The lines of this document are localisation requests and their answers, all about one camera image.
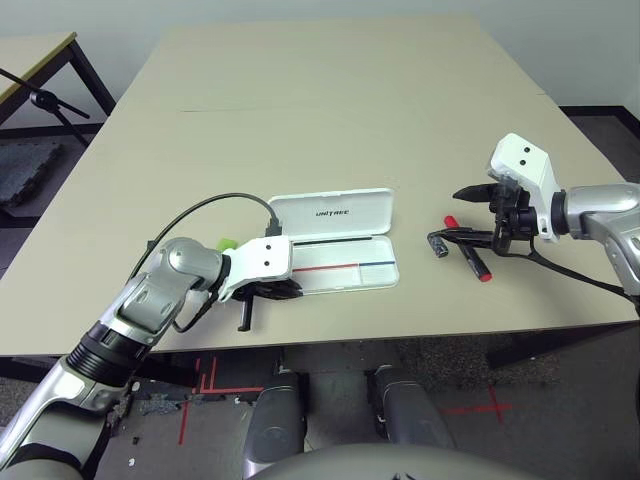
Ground grey right robot leg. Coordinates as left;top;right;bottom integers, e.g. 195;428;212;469
367;364;456;451

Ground white plastic pencil case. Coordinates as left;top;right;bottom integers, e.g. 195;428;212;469
267;187;401;297

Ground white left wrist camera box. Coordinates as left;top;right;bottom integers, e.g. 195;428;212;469
218;236;294;304

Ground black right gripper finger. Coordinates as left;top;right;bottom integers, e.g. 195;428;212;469
451;183;499;204
427;227;497;248

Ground red tape cross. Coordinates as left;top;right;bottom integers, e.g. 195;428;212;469
439;387;514;426

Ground black table underframe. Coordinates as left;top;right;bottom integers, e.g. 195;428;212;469
0;319;640;386

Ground grey robot torso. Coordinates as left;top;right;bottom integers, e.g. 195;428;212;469
244;442;501;480

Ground thin black left gripper cable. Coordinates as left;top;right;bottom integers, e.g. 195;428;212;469
172;294;221;334

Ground black foam floor mat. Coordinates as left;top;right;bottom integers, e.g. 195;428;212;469
0;139;66;211

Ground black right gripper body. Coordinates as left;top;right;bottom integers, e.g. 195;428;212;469
489;181;545;255

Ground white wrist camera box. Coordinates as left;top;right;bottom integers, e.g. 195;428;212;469
218;236;294;304
487;133;564;244

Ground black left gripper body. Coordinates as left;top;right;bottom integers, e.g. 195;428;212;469
232;279;266;334

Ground black marker with red cap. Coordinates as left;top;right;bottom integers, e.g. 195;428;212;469
443;214;494;283

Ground grey robot leg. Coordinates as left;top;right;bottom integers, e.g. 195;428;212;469
244;372;309;471
367;364;456;451

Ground black tripod stand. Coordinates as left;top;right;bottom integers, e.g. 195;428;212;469
0;67;91;146

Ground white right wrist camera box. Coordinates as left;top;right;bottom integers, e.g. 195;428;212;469
487;133;564;244

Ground black left camera cable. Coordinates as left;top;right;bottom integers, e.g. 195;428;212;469
130;193;285;281

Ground beige side table black legs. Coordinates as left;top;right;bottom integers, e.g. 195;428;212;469
0;32;117;136

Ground grey left robot leg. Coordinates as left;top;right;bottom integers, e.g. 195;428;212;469
244;372;309;471

